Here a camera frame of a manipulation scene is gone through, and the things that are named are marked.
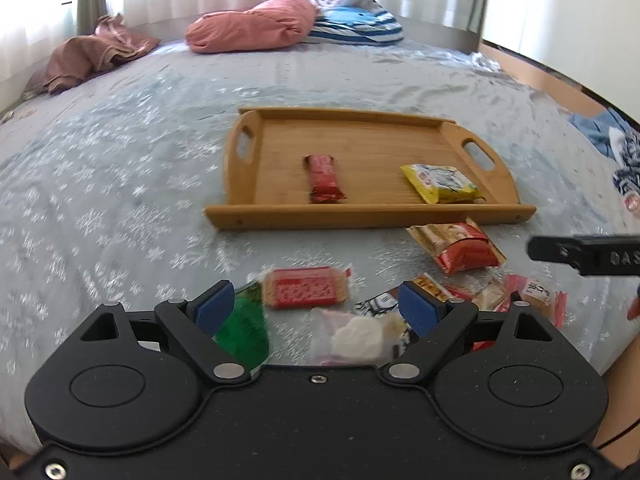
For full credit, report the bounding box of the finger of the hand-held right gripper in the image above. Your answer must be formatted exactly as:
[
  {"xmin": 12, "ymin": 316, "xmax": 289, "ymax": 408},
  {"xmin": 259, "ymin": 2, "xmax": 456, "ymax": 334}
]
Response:
[{"xmin": 527, "ymin": 234, "xmax": 577, "ymax": 264}]

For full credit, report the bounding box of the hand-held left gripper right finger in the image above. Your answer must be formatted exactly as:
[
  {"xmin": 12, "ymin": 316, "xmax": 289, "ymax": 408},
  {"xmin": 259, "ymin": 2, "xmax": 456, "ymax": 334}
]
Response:
[{"xmin": 380, "ymin": 280, "xmax": 558, "ymax": 386}]

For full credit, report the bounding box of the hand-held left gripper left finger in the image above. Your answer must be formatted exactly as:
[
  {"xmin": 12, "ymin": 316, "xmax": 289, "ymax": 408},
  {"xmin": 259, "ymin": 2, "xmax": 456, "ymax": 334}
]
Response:
[{"xmin": 78, "ymin": 280, "xmax": 252, "ymax": 387}]

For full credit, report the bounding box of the orange striped snack packet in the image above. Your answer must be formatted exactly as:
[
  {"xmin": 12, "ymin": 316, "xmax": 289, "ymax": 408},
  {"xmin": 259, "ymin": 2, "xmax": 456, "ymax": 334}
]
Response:
[{"xmin": 412, "ymin": 272, "xmax": 468, "ymax": 303}]

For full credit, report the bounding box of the green snack packet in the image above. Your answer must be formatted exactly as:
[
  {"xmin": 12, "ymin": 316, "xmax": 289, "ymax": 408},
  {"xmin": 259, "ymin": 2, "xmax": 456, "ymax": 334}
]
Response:
[{"xmin": 212, "ymin": 282, "xmax": 271, "ymax": 363}]

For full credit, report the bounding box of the orange packet with white label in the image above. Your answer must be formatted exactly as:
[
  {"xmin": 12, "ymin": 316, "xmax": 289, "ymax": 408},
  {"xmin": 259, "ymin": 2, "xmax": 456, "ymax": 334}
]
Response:
[{"xmin": 505, "ymin": 274, "xmax": 568, "ymax": 328}]

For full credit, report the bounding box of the black and white snack packet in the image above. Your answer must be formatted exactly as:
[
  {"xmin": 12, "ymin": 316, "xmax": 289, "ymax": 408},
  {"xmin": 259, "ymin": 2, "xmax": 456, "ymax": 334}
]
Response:
[{"xmin": 355, "ymin": 294, "xmax": 401, "ymax": 317}]

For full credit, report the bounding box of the clear packet with beige snack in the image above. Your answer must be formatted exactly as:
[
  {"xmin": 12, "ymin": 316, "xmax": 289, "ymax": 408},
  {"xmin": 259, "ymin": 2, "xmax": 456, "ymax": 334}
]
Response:
[{"xmin": 450, "ymin": 280, "xmax": 511, "ymax": 311}]

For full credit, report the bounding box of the clear packet with white snack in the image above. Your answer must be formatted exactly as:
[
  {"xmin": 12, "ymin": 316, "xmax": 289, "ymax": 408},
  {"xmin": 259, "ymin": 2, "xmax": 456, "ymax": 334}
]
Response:
[{"xmin": 307, "ymin": 307, "xmax": 406, "ymax": 366}]

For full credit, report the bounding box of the red and beige snack packet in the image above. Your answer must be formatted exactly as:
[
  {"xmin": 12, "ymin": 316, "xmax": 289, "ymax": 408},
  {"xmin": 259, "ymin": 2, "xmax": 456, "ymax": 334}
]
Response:
[{"xmin": 406, "ymin": 218, "xmax": 507, "ymax": 275}]

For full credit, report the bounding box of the red label cracker packet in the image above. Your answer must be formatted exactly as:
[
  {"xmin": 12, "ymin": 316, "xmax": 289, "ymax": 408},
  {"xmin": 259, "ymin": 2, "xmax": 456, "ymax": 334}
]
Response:
[{"xmin": 248, "ymin": 266, "xmax": 355, "ymax": 309}]

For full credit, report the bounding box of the yellow snack packet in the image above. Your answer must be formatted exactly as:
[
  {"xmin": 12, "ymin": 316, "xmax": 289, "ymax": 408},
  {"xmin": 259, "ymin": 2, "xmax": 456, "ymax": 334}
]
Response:
[{"xmin": 400, "ymin": 163, "xmax": 487, "ymax": 205}]

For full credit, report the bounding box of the dark red snack bar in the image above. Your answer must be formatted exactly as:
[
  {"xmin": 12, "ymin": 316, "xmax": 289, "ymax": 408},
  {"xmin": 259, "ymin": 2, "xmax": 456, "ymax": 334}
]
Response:
[{"xmin": 304, "ymin": 155, "xmax": 347, "ymax": 204}]

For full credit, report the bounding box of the wooden tray with handles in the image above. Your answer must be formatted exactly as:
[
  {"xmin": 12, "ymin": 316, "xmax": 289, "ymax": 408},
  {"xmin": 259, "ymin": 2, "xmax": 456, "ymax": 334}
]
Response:
[{"xmin": 204, "ymin": 106, "xmax": 537, "ymax": 231}]

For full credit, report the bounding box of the dark blue patterned cloth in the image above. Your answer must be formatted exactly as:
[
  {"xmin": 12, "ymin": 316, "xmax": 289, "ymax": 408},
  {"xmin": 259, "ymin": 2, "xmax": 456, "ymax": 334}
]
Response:
[{"xmin": 611, "ymin": 127, "xmax": 640, "ymax": 213}]

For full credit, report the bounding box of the blue clothes pile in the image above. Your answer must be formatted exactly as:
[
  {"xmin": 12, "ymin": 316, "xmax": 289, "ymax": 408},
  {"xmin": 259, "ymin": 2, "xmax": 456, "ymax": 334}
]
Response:
[{"xmin": 567, "ymin": 109, "xmax": 640, "ymax": 158}]

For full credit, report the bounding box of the grey snowflake bed sheet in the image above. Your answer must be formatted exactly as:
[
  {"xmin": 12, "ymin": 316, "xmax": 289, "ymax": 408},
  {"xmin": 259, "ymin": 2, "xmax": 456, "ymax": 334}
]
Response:
[{"xmin": 0, "ymin": 35, "xmax": 640, "ymax": 461}]

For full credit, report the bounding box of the white crumpled plastic bag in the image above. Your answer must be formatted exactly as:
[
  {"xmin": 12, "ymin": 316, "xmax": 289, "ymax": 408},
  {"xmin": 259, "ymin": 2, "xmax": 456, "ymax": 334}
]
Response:
[{"xmin": 467, "ymin": 51, "xmax": 501, "ymax": 72}]

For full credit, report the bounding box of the white wardrobe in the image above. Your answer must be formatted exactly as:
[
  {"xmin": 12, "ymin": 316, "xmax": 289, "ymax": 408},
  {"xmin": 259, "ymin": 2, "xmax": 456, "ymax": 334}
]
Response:
[{"xmin": 482, "ymin": 0, "xmax": 640, "ymax": 92}]

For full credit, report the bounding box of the mauve crumpled cloth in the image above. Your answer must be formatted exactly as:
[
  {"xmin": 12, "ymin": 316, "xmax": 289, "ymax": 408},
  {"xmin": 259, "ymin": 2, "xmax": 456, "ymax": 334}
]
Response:
[{"xmin": 22, "ymin": 12, "xmax": 162, "ymax": 96}]

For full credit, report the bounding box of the pink pillow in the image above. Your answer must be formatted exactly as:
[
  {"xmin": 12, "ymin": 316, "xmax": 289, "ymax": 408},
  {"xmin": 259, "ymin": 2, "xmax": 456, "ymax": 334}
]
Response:
[{"xmin": 184, "ymin": 0, "xmax": 317, "ymax": 54}]

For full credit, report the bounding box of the blue striped pillow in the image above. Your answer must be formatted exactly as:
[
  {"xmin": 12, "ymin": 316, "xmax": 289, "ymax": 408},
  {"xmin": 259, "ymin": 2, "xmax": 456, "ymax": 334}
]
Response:
[{"xmin": 307, "ymin": 0, "xmax": 405, "ymax": 47}]

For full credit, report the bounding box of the wooden bed frame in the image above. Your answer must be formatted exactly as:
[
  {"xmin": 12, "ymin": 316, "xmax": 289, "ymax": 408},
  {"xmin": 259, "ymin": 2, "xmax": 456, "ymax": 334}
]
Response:
[{"xmin": 477, "ymin": 42, "xmax": 640, "ymax": 126}]

